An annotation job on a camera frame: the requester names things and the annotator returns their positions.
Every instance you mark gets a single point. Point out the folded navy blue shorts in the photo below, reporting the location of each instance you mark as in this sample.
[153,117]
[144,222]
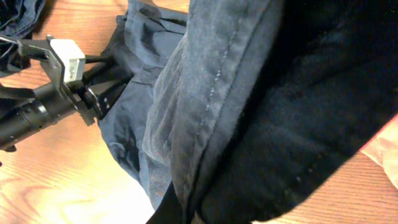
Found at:
[18,20]

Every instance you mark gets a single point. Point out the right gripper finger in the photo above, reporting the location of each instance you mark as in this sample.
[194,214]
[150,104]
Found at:
[170,210]

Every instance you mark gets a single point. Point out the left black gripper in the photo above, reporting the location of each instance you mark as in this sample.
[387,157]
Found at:
[98,86]

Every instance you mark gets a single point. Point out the red printed t-shirt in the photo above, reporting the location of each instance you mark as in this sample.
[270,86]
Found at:
[382,149]

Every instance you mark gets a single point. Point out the navy blue shorts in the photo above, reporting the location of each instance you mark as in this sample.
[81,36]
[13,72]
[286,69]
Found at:
[18,20]
[249,106]

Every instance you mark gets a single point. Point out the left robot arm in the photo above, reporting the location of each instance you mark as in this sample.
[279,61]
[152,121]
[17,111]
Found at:
[35,109]

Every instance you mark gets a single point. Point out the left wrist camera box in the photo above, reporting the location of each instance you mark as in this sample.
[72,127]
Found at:
[71,56]

